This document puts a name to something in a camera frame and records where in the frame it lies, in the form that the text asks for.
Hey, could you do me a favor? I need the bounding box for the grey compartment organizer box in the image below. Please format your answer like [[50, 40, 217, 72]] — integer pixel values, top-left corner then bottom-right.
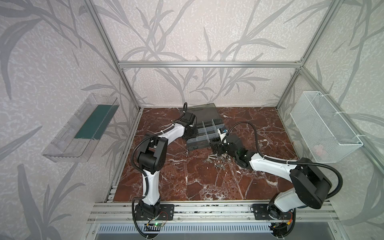
[[187, 103, 225, 151]]

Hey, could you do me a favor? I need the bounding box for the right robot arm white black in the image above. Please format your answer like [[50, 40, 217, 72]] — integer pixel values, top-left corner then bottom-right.
[[210, 135, 344, 220]]

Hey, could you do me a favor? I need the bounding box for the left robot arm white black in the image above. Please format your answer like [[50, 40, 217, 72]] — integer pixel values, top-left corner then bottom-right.
[[131, 111, 198, 218]]

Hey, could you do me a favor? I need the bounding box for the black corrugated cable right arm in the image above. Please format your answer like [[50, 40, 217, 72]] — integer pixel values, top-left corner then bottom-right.
[[223, 121, 343, 199]]

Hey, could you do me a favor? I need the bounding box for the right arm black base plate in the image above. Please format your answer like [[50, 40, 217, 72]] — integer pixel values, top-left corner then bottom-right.
[[251, 204, 293, 221]]

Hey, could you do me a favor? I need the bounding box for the aluminium frame back crossbar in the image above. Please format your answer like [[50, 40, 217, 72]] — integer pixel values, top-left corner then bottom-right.
[[118, 61, 302, 69]]

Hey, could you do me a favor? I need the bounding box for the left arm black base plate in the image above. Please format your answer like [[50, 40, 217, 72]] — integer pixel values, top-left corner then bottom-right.
[[134, 204, 175, 221]]

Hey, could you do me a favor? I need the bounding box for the white wire mesh basket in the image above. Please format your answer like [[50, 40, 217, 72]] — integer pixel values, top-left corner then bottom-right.
[[291, 91, 364, 164]]

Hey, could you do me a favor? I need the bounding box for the clear plastic wall bin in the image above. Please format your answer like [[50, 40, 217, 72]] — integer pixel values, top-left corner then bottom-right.
[[42, 93, 120, 163]]

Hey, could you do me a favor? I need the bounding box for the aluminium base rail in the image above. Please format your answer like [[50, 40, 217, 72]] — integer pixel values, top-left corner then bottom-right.
[[87, 201, 340, 224]]

